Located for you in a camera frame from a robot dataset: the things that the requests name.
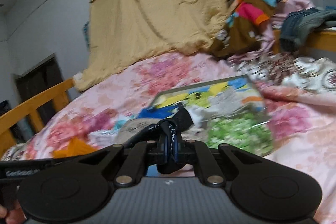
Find black sock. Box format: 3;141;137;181
125;107;194;174

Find grey packaged mask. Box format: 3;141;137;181
87;130;122;148

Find white grey cloth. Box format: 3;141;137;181
186;90;251;124

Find beige drawstring pouch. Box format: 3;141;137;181
114;118;209;144

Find striped pastel towel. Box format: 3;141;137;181
241;96;265;112

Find person's left hand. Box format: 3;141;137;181
0;201;26;224

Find orange plastic container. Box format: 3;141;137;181
52;138;98;159

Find light blue small cloth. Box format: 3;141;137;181
113;119;128;131

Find clear bag green pieces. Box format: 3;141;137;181
205;113;273;156

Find grey box with cartoon towel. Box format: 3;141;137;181
138;75;269;128

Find pink floral bed quilt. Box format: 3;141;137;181
2;53;335;223

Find white gold patterned quilt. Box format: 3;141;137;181
230;53;335;94

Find colourful patchwork brown garment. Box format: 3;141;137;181
209;0;285;61

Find tan hanging blanket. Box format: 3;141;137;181
74;0;228;91

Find blue denim jeans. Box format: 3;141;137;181
279;7;335;53

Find pale pink garment pile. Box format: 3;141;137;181
227;0;314;64

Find wooden bed rail left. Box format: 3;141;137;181
0;79;74;157

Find wooden bed rail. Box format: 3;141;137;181
0;79;74;157
272;29;335;56

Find dark doorway frame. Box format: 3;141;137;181
14;53;72;117

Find teal wall poster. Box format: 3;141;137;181
83;21;90;50

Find wooden bed rail right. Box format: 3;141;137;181
272;29;335;56

